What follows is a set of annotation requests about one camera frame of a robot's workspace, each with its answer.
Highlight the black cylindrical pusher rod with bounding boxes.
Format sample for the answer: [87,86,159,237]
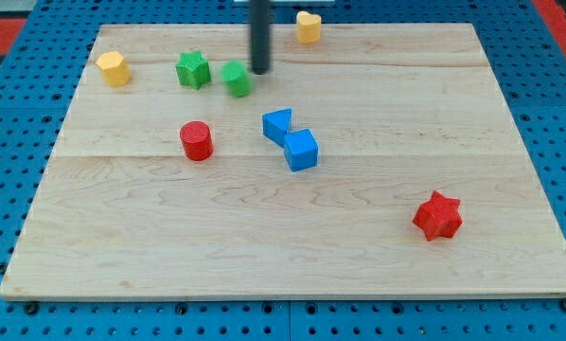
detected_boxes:
[248,0,271,75]

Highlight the green cylinder block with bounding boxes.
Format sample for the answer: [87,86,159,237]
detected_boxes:
[221,61,253,98]

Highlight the yellow heart block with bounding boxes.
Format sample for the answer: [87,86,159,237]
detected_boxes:
[296,10,322,44]

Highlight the green star block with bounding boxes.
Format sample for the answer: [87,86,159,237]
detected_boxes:
[175,51,211,90]

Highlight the red star block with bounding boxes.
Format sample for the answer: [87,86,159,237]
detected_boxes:
[412,190,463,242]

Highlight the blue triangle block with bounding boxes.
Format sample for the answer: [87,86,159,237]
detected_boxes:
[262,108,292,148]

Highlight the blue cube block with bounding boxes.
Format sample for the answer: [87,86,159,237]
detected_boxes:
[283,129,319,171]

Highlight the red cylinder block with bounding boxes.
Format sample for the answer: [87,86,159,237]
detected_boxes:
[180,121,214,161]

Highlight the yellow hexagon block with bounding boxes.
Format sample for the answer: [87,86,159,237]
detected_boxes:
[96,51,132,87]

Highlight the wooden board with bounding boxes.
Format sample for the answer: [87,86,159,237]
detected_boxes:
[0,24,566,301]

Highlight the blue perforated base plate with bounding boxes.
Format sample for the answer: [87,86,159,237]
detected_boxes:
[0,0,566,340]

